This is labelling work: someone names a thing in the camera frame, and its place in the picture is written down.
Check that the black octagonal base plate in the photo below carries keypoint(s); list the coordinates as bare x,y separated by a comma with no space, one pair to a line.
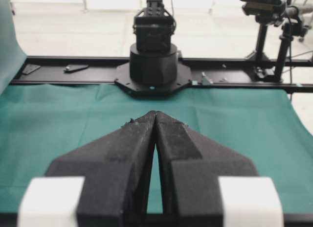
129,86

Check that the green table cloth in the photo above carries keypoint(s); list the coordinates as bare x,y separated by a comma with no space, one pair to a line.
41,122

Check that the black flat bracket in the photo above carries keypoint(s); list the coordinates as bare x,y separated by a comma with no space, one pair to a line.
71,68

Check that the small black metal plate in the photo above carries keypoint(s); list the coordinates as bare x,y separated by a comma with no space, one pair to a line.
30,68

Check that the black aluminium frame rail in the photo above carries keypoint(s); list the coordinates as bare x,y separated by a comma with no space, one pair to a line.
206,73

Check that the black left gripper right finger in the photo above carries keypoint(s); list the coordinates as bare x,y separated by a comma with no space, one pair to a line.
189,165

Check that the green backdrop curtain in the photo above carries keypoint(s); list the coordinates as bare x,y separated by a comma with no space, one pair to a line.
12,57

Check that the white depth camera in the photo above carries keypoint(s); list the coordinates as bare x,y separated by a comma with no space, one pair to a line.
262,3

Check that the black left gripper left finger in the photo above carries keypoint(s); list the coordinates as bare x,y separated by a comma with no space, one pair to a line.
117,169

